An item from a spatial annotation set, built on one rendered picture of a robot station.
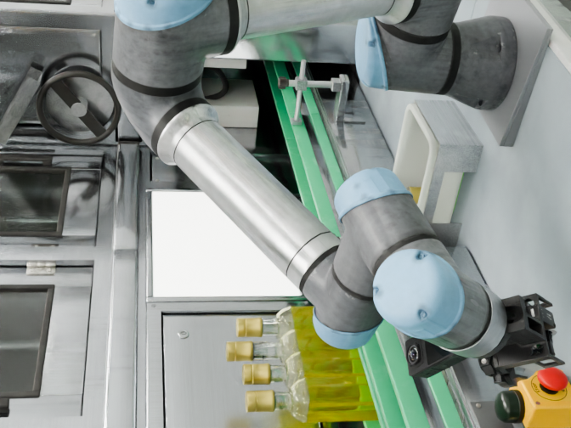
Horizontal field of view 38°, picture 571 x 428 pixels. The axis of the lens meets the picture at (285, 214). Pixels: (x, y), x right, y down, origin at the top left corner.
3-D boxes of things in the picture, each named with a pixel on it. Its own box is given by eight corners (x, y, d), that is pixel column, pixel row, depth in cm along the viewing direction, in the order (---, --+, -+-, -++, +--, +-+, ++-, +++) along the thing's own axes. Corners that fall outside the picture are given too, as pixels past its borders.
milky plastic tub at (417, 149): (427, 197, 170) (387, 197, 168) (451, 98, 157) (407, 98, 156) (453, 249, 156) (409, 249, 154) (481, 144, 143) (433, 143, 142)
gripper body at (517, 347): (568, 368, 91) (528, 347, 82) (494, 383, 96) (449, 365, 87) (554, 302, 95) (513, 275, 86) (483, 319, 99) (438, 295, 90)
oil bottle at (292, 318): (383, 326, 156) (271, 328, 153) (388, 303, 153) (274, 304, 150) (390, 347, 152) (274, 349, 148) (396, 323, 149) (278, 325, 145)
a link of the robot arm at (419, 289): (414, 222, 76) (460, 294, 71) (464, 255, 85) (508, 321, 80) (350, 273, 79) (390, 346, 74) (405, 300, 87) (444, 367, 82)
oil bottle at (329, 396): (406, 395, 143) (283, 399, 139) (412, 372, 139) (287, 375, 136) (415, 420, 138) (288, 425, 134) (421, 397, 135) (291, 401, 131)
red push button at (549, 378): (527, 381, 113) (534, 363, 111) (554, 380, 114) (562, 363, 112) (539, 403, 110) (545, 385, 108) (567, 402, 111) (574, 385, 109)
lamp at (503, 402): (507, 405, 116) (487, 406, 115) (516, 382, 114) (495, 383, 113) (519, 430, 112) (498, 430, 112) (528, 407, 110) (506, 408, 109)
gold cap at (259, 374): (266, 374, 142) (240, 374, 141) (268, 358, 140) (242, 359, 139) (268, 389, 139) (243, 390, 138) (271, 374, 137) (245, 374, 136)
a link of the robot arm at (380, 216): (314, 237, 92) (356, 316, 86) (339, 164, 84) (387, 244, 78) (375, 227, 95) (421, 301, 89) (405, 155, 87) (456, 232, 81)
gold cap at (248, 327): (259, 327, 151) (234, 327, 150) (261, 312, 149) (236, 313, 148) (261, 341, 148) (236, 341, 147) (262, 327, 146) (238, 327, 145)
